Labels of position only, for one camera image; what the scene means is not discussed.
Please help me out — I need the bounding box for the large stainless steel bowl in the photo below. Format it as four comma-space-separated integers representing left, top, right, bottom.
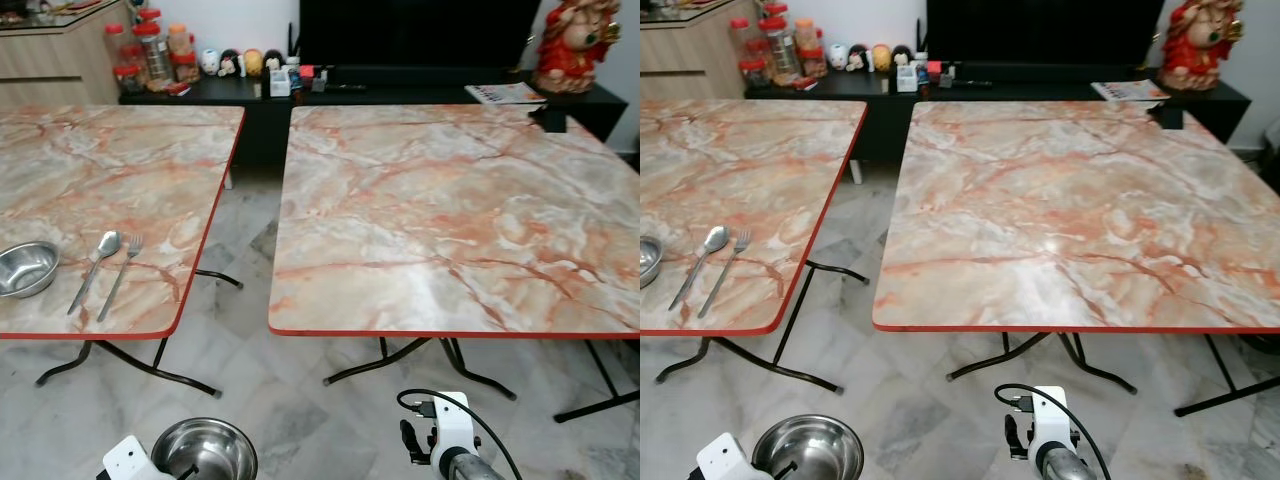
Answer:
152, 418, 259, 480
752, 415, 866, 480

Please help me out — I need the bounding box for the marble-print folding table red edge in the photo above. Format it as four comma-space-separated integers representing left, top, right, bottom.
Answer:
640, 98, 869, 393
268, 103, 641, 423
0, 105, 247, 398
872, 100, 1280, 418

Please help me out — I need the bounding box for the small stainless steel bowl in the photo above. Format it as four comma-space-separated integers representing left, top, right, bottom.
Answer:
640, 236, 665, 287
0, 241, 61, 299

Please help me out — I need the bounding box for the steel fork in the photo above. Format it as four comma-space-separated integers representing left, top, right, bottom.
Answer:
97, 234, 145, 323
697, 231, 752, 320

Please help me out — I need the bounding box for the black low television console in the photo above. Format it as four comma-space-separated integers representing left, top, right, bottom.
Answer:
745, 66, 1252, 163
118, 68, 630, 167

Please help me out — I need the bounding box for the steel spoon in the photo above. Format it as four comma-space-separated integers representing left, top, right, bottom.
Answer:
668, 226, 731, 312
67, 230, 124, 317

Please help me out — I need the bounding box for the printed magazine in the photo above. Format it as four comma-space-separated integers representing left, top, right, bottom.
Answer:
1090, 79, 1172, 103
465, 83, 549, 107

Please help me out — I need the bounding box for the black flat television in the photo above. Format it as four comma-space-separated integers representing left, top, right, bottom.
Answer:
298, 0, 546, 72
925, 0, 1167, 70

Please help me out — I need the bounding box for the red fortune god figurine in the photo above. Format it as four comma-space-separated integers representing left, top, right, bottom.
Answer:
1160, 0, 1247, 95
533, 0, 622, 97

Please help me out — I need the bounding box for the orange-filled red-lid snack jar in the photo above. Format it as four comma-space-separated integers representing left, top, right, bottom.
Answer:
168, 22, 200, 84
793, 18, 827, 80

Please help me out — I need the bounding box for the tall red-lid plastic snack jar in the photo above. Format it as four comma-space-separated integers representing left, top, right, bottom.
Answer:
757, 4, 799, 84
133, 8, 172, 87

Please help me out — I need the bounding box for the low light wood sideboard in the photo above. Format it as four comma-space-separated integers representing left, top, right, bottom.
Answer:
0, 0, 137, 110
640, 0, 762, 102

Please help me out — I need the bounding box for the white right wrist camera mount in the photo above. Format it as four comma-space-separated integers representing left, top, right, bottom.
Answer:
430, 392, 477, 471
1029, 386, 1074, 467

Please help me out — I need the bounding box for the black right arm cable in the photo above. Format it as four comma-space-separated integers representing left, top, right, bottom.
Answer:
994, 383, 1114, 480
397, 389, 522, 480

